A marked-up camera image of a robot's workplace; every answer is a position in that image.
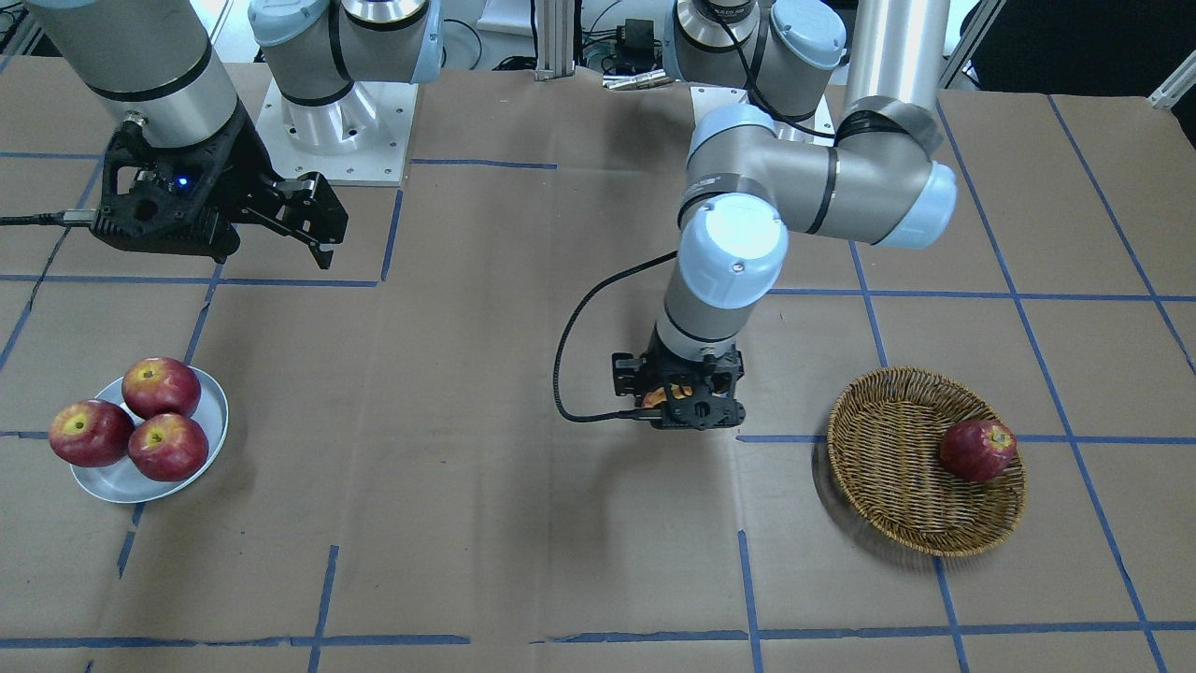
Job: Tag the red apple on plate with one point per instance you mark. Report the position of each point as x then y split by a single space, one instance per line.
168 447
91 433
159 385

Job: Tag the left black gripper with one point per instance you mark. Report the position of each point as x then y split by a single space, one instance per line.
623 372

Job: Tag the light blue plate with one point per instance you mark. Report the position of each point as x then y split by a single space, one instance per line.
123 483

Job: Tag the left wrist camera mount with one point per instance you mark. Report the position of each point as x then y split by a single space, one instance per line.
695 411

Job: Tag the dark red apple in basket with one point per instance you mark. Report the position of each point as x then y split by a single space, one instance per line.
977 450

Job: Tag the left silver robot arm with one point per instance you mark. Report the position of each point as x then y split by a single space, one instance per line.
837 138

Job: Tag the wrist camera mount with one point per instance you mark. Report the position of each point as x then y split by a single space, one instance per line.
695 411
164 200

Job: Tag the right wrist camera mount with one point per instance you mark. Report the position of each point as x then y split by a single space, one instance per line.
164 200

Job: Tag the aluminium frame post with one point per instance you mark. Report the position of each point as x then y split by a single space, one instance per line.
555 32

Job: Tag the yellow-red apple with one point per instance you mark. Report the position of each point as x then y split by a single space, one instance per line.
657 397

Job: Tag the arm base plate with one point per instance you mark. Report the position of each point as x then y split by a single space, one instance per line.
817 130
369 140

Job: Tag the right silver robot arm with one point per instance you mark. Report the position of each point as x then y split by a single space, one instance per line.
156 58

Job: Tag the round wicker basket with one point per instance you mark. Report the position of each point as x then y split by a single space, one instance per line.
883 439

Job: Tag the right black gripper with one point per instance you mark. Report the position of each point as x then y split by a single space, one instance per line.
245 161

